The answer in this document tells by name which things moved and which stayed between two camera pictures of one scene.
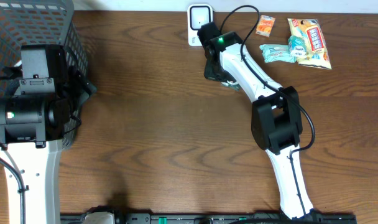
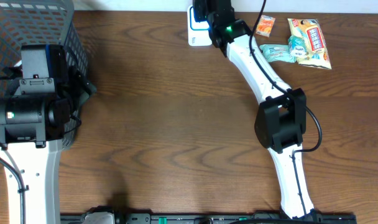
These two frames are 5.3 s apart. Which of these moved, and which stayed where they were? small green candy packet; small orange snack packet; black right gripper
Moved: black right gripper
Stayed: small orange snack packet; small green candy packet
